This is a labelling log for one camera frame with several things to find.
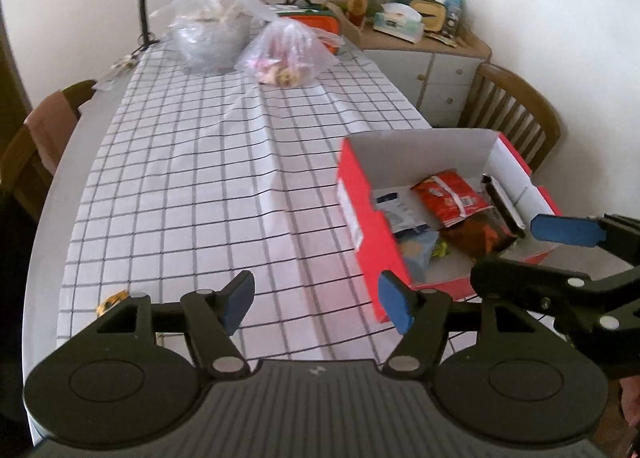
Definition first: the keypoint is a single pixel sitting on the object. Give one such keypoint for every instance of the glass jar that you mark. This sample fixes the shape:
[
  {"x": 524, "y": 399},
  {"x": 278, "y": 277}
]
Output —
[{"x": 356, "y": 6}]

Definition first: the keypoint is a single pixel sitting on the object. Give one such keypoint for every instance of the orange and green pouch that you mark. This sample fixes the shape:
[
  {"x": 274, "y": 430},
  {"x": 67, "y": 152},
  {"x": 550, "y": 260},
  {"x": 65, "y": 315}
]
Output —
[{"x": 320, "y": 21}]

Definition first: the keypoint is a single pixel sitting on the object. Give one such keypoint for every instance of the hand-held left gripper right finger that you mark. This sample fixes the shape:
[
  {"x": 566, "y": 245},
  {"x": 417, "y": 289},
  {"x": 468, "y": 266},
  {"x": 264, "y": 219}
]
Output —
[{"x": 397, "y": 303}]

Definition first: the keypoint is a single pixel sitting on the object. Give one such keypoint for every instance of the wooden top grey cabinet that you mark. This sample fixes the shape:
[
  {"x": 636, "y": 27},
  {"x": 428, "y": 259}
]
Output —
[{"x": 445, "y": 73}]

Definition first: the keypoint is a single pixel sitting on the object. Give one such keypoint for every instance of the large clear plastic bag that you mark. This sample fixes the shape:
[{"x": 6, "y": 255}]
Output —
[{"x": 210, "y": 38}]

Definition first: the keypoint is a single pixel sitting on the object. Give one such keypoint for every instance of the black checkered white tablecloth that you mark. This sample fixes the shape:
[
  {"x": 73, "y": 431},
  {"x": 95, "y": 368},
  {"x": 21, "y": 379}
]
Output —
[{"x": 200, "y": 163}]

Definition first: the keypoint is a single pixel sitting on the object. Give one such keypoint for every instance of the green snack packet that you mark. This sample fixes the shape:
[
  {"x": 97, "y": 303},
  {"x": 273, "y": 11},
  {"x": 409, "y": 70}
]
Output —
[{"x": 440, "y": 249}]

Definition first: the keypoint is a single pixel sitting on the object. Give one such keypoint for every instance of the dark red snack packet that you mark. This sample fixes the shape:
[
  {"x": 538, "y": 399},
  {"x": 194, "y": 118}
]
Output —
[{"x": 475, "y": 238}]

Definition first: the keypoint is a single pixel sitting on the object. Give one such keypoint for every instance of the wooden slatted chair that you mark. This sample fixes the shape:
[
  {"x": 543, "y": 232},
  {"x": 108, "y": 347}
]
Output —
[{"x": 525, "y": 103}]

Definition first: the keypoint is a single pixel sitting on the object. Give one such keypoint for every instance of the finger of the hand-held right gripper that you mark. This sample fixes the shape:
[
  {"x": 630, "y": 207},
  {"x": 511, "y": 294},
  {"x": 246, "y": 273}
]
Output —
[
  {"x": 530, "y": 280},
  {"x": 565, "y": 230}
]

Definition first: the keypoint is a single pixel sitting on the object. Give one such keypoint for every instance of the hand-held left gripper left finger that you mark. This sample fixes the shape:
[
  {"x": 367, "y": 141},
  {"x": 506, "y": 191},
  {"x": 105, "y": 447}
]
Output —
[{"x": 237, "y": 300}]

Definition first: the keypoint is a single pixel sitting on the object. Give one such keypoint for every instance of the white and navy snack packet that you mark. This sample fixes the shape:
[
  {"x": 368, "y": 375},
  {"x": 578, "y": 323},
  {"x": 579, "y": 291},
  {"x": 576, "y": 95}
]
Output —
[{"x": 395, "y": 208}]

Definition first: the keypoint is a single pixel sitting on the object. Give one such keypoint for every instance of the small clear plastic bag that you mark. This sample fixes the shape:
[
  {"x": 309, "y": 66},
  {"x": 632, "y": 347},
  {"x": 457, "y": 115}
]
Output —
[{"x": 285, "y": 48}]

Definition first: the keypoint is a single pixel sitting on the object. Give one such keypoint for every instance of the yellow tissue holder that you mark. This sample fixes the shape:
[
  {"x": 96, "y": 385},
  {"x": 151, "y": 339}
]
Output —
[{"x": 425, "y": 13}]

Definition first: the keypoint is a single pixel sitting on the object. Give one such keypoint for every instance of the red cardboard box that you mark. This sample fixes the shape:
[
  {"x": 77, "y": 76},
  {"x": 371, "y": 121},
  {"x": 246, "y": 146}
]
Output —
[{"x": 372, "y": 238}]

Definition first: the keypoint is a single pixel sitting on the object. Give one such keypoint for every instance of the blue snack packet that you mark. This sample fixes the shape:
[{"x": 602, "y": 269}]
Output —
[{"x": 417, "y": 250}]

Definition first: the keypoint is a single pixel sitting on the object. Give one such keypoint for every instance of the white green tissue box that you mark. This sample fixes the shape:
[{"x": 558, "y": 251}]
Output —
[{"x": 395, "y": 26}]

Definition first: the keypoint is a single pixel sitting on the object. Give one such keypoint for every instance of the gold candy wrapper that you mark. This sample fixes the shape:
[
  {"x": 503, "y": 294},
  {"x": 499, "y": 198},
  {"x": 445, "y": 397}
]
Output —
[{"x": 112, "y": 302}]

